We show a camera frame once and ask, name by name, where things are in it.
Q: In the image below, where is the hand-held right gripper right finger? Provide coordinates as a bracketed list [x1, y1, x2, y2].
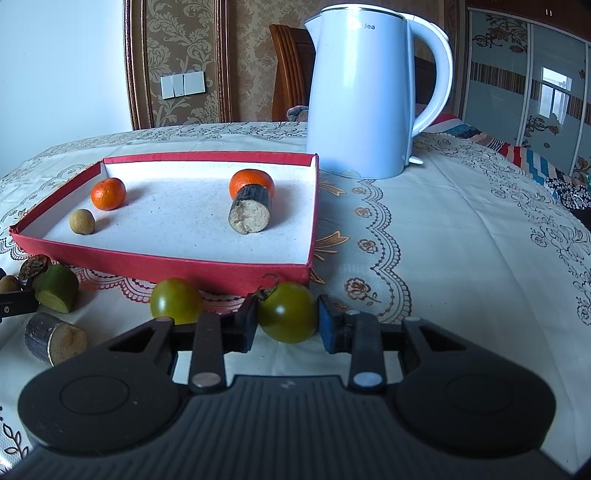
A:
[318, 294, 462, 394]

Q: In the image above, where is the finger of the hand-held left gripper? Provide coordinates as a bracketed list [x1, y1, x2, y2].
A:
[0, 289, 39, 324]

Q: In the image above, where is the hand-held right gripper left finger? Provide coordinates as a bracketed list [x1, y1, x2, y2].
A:
[105, 294, 259, 394]

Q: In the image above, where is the dark mottled passion fruit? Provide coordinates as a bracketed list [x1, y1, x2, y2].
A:
[18, 254, 52, 285]

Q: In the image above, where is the green tomato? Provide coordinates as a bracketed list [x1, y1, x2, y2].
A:
[150, 277, 204, 325]
[257, 281, 320, 345]

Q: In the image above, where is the green sugarcane piece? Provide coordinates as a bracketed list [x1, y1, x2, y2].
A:
[34, 264, 79, 314]

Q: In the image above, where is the dark sugarcane piece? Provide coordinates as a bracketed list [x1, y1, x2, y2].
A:
[24, 312, 89, 367]
[228, 184, 273, 234]

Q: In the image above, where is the red shallow cardboard box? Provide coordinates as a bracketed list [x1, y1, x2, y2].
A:
[10, 153, 320, 297]

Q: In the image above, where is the orange tangerine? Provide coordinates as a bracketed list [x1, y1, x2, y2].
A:
[229, 169, 276, 200]
[90, 178, 127, 212]

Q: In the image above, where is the light blue electric kettle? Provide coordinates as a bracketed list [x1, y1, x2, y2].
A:
[304, 4, 453, 181]

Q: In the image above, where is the brown wooden headboard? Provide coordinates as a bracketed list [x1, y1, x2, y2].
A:
[269, 24, 437, 122]

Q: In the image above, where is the colourful patterned bedding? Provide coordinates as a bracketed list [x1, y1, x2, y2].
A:
[434, 113, 591, 214]

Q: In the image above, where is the floral sliding wardrobe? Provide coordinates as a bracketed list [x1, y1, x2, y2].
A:
[463, 4, 591, 185]

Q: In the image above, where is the white wall switch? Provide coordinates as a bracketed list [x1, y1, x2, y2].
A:
[160, 70, 206, 100]

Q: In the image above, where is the gilded wall moulding frame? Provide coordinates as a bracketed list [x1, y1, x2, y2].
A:
[122, 0, 234, 131]

